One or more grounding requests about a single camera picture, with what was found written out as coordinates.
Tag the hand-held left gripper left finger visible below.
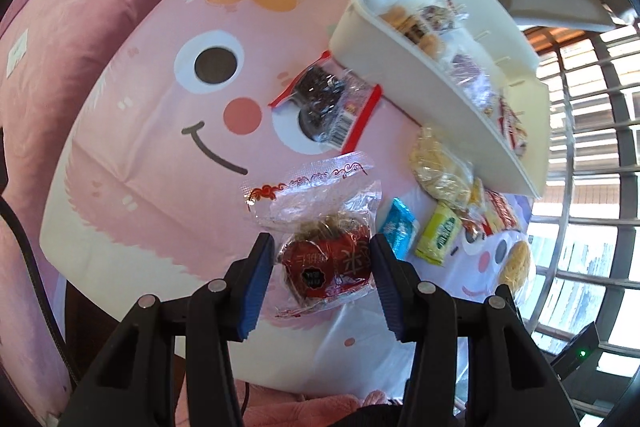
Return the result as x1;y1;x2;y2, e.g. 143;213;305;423
70;232;276;427

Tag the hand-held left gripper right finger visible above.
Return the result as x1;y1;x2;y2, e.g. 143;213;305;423
368;233;582;427

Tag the red round pastry packet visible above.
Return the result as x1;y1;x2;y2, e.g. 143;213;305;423
240;151;383;318

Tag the clear yellow cracker packet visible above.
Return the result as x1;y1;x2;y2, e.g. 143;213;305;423
409;125;476;208

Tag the white plastic storage bin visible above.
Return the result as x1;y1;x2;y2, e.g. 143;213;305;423
327;0;551;198

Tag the dark dried fruit packet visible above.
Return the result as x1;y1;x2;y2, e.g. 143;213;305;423
268;50;385;152

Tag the blue snack packet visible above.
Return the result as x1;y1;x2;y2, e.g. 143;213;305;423
378;198;421;260

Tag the green yellow snack packet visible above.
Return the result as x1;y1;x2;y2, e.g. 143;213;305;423
414;201;463;267

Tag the clear pale yellow chip packet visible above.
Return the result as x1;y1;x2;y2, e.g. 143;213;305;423
497;239;532;295

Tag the pink fleece clothing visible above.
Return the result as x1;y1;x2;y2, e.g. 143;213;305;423
175;377;471;427

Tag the red white sachet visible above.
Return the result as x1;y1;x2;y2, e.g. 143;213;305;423
470;187;523;238

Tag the cartoon printed table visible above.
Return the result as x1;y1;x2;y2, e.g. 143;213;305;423
39;0;538;408

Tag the red white snack packet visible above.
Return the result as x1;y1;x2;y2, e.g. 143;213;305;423
495;94;530;158

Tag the clear white barcode packet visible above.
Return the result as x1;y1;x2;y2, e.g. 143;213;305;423
447;52;501;118

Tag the metal window grille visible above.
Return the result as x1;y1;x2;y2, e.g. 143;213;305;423
520;22;640;408

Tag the round cookie packet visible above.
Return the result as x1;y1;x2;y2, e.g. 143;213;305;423
377;4;446;58

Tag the clear packet brown filling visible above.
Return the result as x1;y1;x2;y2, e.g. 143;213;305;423
417;2;468;32

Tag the pink blanket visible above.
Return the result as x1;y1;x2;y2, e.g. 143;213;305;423
0;0;241;427

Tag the black cable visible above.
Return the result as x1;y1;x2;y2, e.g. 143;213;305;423
0;194;81;383

